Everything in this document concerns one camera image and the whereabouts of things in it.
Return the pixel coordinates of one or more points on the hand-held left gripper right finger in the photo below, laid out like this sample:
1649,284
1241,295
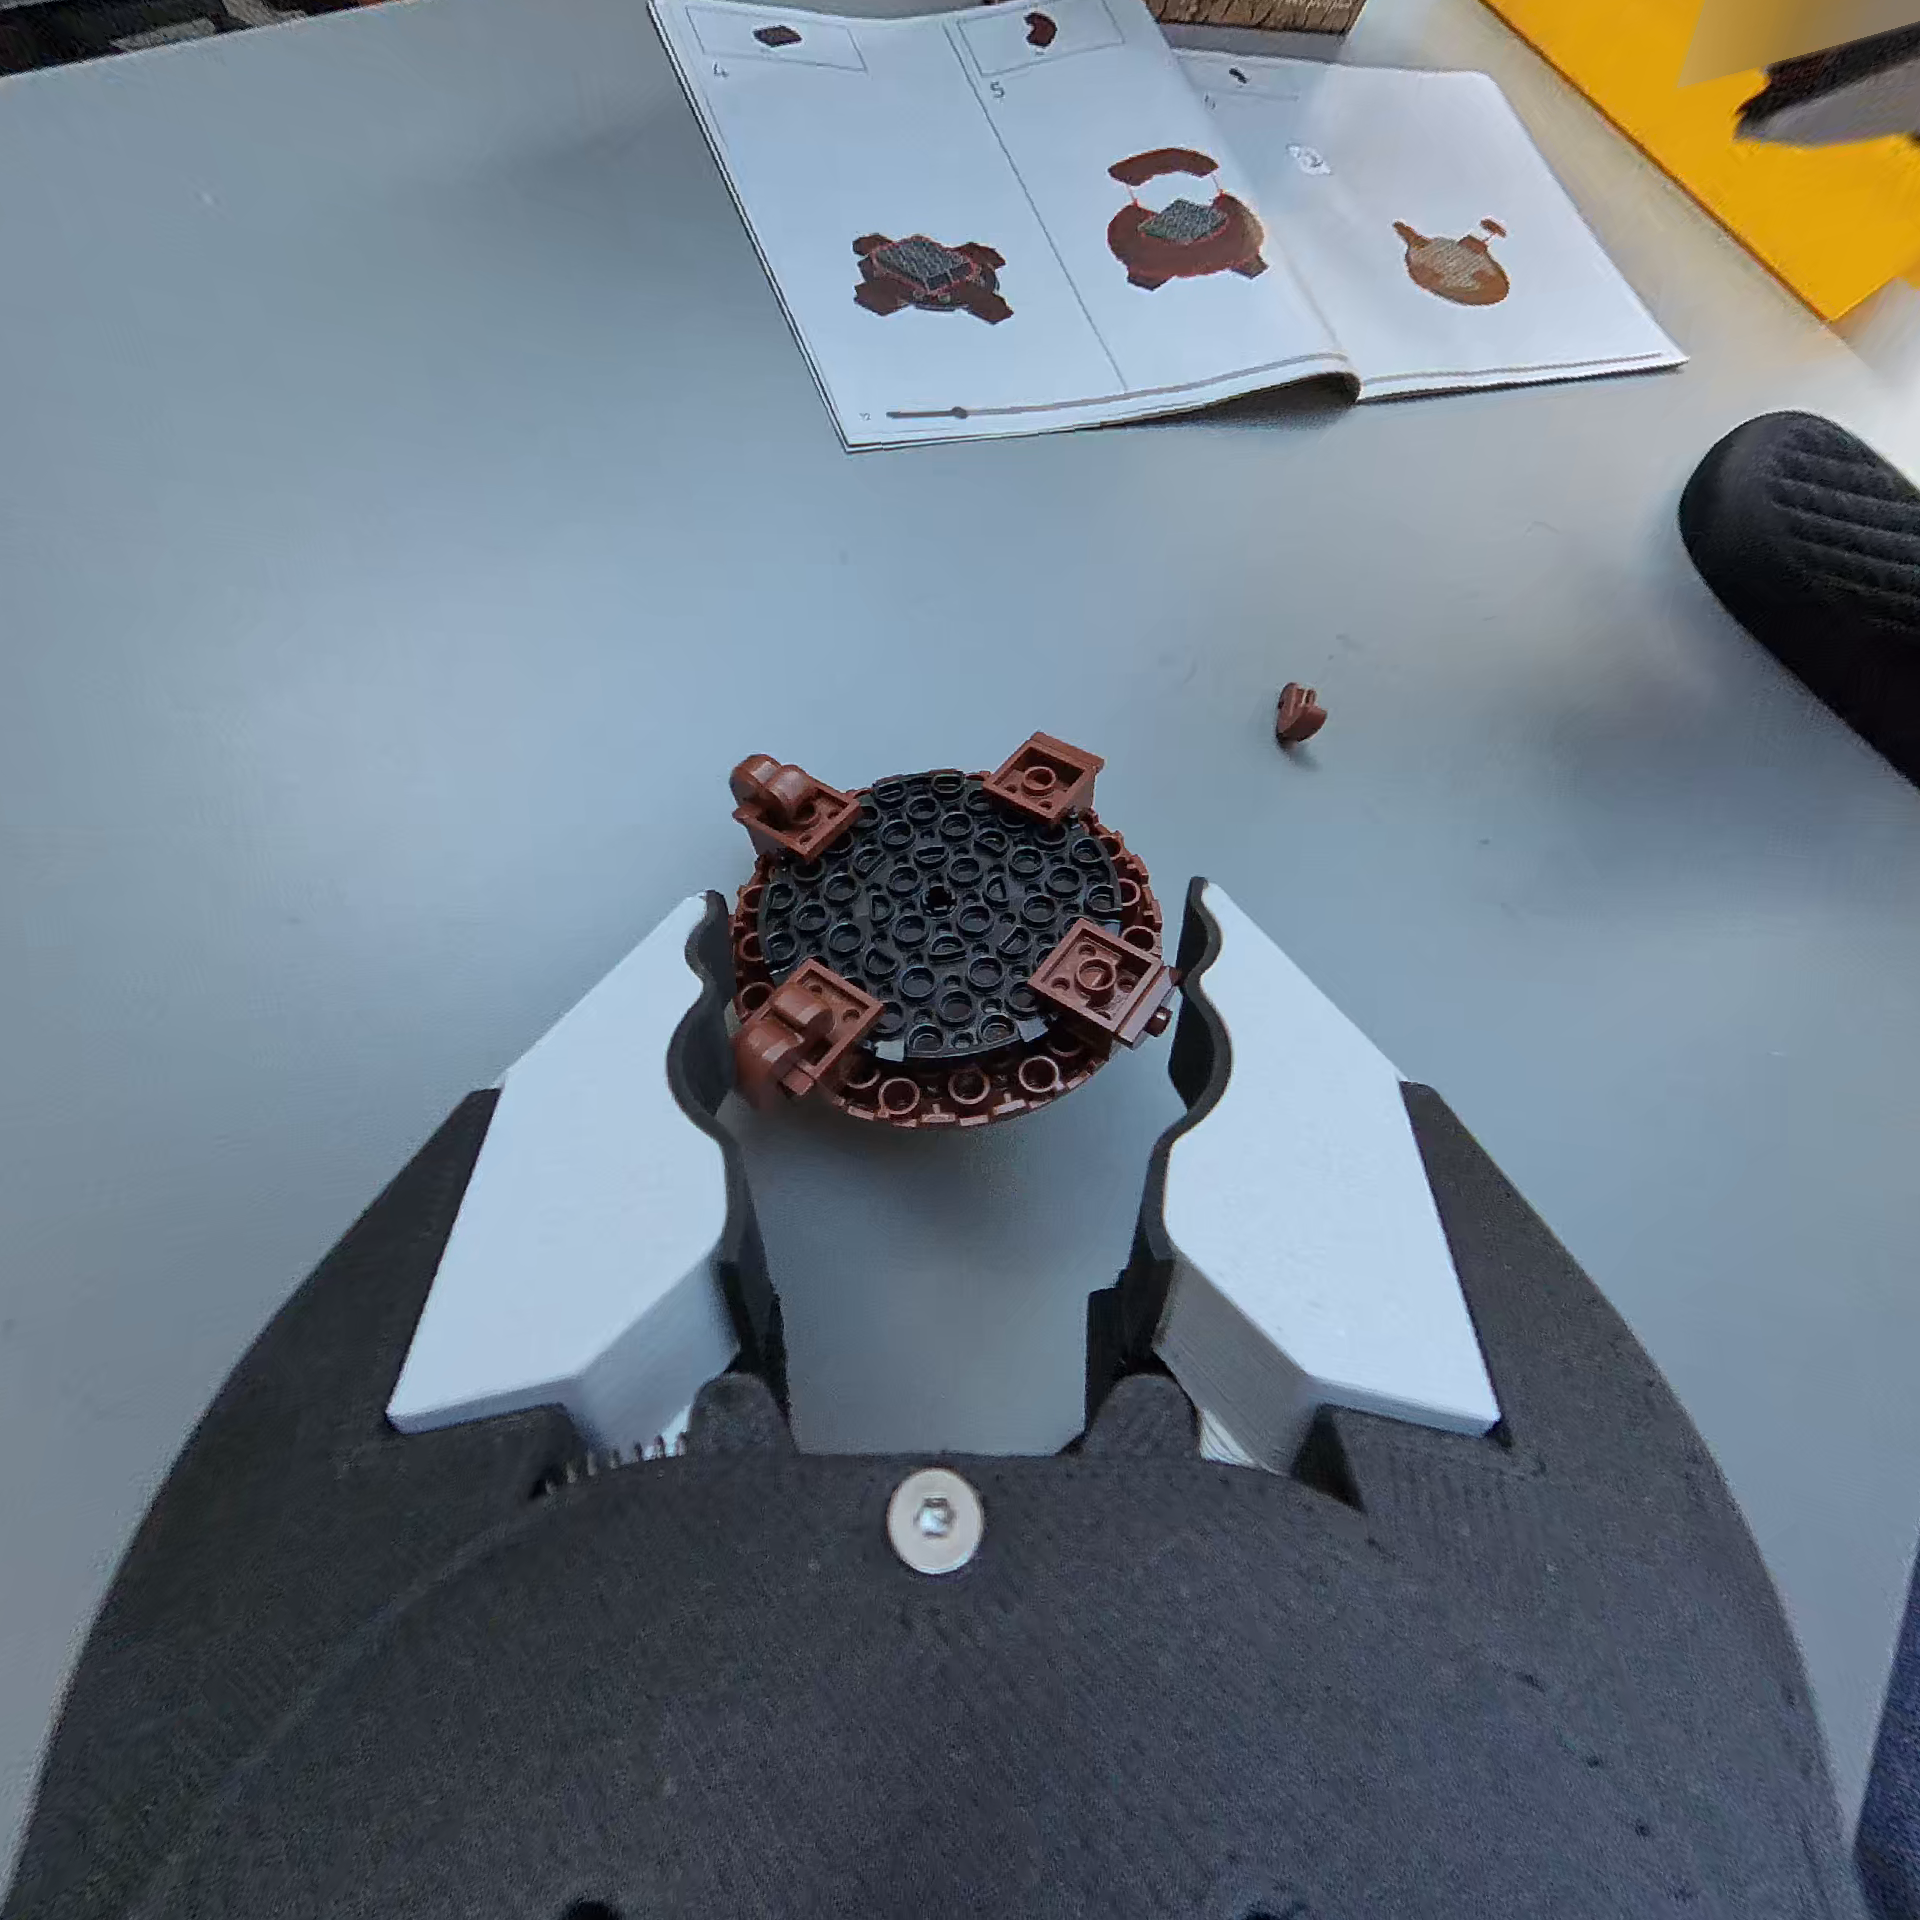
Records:
1320,1201

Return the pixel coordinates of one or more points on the yellow plastic bin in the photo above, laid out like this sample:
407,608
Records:
1695,164

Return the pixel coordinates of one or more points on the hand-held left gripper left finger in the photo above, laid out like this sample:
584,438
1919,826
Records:
585,1201

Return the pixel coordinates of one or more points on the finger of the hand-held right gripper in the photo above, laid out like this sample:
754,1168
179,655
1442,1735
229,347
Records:
1851,83

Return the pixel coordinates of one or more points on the small brown hook brick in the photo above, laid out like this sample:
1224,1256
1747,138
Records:
1299,715

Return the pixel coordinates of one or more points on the round brown black brick base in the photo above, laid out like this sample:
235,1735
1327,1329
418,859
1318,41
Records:
931,931

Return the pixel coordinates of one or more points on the white instruction booklet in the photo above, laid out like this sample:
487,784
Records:
1050,299

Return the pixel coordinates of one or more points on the person's leg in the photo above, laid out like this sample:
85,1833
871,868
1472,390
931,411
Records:
1893,1830

